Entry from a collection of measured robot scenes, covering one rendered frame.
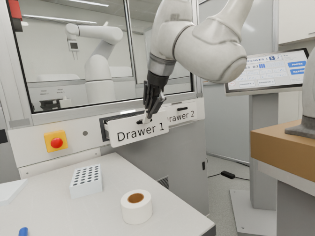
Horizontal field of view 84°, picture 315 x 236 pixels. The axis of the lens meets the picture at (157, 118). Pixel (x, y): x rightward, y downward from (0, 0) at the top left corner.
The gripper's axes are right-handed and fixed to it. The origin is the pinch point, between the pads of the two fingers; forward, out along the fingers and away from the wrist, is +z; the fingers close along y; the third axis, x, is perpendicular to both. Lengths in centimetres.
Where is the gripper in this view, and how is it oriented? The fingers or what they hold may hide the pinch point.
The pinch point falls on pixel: (147, 116)
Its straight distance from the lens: 72.3
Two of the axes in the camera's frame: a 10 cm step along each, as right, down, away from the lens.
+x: -8.3, 1.8, -5.3
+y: -5.1, -6.4, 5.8
